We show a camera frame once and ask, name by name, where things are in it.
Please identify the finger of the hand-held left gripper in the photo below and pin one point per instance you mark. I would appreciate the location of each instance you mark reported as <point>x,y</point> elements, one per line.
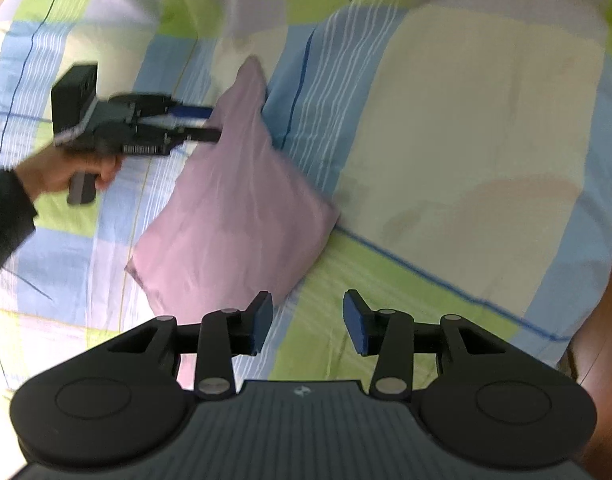
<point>191,111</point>
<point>203,135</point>

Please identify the purple pillowcase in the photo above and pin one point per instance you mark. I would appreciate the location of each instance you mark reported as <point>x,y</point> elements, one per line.
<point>226,210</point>

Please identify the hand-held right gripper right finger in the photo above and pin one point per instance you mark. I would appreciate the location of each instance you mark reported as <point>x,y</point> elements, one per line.
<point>356,322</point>

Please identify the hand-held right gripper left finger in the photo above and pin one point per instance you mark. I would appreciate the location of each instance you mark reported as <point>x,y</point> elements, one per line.
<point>261,322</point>

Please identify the plaid blanket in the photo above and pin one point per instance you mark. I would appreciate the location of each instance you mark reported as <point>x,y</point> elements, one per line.
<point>460,135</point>

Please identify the person's left forearm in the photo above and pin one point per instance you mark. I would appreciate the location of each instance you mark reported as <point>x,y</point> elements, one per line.
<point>6,220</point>

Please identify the person's left hand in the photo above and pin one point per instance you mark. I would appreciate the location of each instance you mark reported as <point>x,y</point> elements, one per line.
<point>56,172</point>

